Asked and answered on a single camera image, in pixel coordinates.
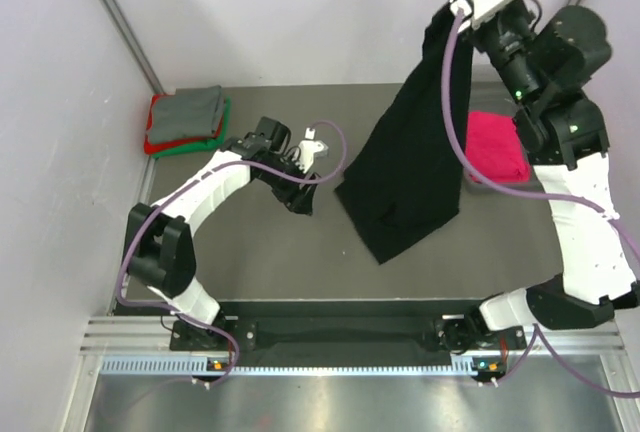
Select folded grey t shirt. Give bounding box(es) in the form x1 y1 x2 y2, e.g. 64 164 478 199
147 85 225 145

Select pink t shirt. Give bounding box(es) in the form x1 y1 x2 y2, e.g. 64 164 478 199
465 110 531 184

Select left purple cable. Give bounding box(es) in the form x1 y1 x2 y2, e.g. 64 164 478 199
113 120 349 384

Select black t shirt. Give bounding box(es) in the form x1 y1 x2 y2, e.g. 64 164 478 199
335 7 462 264

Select folded red t shirt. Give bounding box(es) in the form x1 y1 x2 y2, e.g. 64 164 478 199
143 94 231 158

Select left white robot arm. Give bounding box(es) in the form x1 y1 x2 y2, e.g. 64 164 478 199
123 117 328 349

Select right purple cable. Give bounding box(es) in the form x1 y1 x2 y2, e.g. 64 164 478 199
442 6 640 399

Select left aluminium frame post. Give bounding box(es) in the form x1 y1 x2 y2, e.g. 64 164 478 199
99 0 165 94

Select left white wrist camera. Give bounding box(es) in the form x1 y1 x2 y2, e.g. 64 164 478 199
294 127 329 173

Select clear plastic bin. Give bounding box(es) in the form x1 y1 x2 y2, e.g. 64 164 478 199
462 64 551 196

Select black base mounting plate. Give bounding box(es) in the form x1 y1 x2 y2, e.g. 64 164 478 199
169 299 529 368

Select purple cable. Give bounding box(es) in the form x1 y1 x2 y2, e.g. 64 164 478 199
442 6 640 399
113 120 349 384

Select slotted cable duct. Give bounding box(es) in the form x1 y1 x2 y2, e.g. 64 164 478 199
100 355 503 377

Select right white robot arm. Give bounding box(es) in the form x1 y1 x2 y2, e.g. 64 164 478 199
464 0 639 348

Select folded green t shirt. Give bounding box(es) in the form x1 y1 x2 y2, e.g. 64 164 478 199
143 97 232 159

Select aluminium rail frame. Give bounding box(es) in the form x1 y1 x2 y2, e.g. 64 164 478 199
62 317 639 431

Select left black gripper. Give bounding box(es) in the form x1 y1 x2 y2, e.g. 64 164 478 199
256 153 319 216

